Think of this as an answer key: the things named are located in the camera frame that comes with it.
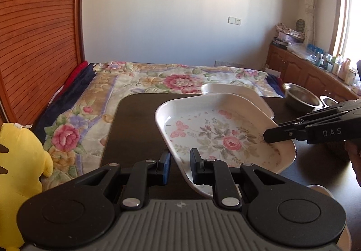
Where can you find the wall socket row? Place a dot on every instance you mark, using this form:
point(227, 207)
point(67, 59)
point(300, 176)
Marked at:
point(228, 63)

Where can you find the white wall switch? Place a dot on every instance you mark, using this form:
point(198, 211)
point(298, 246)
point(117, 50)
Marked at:
point(234, 20)

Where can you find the large steel bowl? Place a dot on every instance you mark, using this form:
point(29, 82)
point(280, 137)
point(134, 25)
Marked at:
point(301, 98)

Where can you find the patterned storage box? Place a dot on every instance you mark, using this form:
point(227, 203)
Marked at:
point(287, 32)

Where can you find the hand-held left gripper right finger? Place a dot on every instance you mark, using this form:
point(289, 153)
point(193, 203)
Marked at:
point(193, 166)

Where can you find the window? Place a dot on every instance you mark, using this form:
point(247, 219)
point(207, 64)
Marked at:
point(351, 19)

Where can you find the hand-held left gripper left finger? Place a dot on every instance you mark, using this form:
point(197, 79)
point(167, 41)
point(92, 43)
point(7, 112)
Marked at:
point(167, 166)

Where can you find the white plate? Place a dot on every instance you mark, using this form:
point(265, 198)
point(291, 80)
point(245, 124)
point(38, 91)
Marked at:
point(345, 237)

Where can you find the green jar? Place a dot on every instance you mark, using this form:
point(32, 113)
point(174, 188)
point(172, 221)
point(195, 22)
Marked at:
point(301, 26)

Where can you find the red blanket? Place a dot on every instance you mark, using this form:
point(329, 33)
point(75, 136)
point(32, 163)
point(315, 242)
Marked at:
point(77, 70)

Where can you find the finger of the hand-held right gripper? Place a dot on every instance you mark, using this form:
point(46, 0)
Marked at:
point(282, 133)
point(327, 111)

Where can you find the dark books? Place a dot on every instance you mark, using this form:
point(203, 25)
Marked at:
point(279, 42)

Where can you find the yellow plush toy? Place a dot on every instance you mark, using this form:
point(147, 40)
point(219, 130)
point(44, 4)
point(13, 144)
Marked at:
point(19, 172)

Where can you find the plain white tray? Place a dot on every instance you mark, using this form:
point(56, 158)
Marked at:
point(225, 88)

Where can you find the row of toiletry bottles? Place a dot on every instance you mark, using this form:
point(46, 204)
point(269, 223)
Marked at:
point(335, 61)

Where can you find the clear plastic bag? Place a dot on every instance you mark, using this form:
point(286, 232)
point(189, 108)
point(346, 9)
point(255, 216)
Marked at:
point(300, 50)

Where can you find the floral blanket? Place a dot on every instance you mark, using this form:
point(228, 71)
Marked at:
point(141, 78)

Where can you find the small steel bowl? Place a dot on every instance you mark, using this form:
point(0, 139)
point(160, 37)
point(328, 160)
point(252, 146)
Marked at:
point(328, 102)

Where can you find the wooden cabinet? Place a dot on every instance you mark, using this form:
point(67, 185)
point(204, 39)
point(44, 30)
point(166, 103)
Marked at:
point(299, 70)

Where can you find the floral white tray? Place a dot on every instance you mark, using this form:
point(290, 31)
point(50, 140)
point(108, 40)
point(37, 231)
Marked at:
point(220, 132)

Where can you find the white paper bag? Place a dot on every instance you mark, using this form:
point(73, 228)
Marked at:
point(273, 71)

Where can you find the person's right hand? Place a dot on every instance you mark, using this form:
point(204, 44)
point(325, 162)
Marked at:
point(354, 160)

